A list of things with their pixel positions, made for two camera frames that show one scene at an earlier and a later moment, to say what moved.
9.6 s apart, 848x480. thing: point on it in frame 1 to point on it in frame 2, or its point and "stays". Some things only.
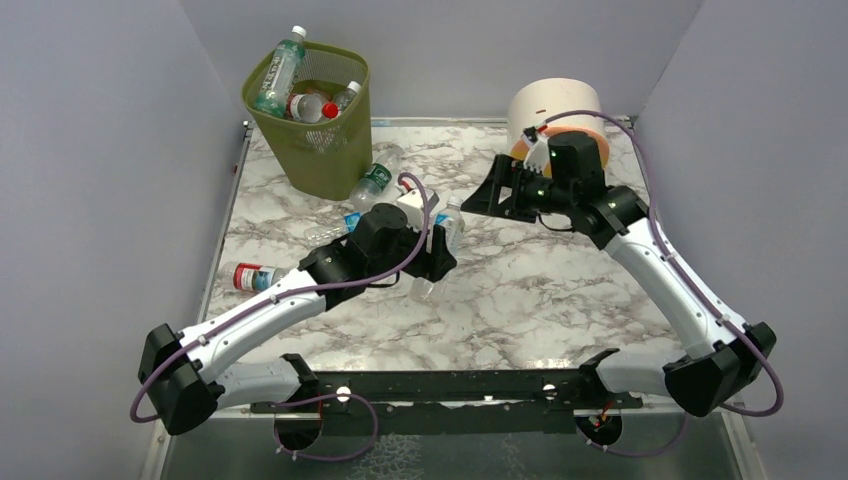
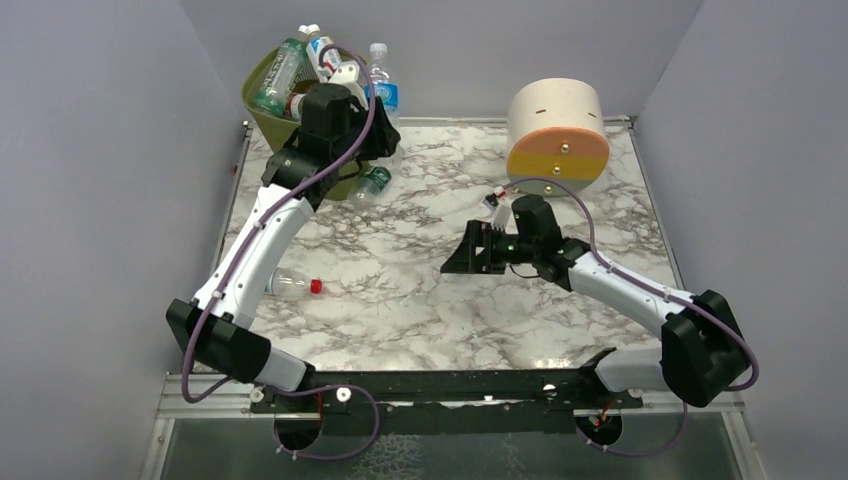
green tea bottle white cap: (278, 79) stays
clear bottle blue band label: (325, 234) to (386, 88)
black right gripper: (515, 189) to (490, 245)
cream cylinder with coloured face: (536, 102) stays
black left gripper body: (433, 258) to (382, 125)
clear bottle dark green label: (376, 178) stays
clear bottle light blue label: (451, 219) to (325, 57)
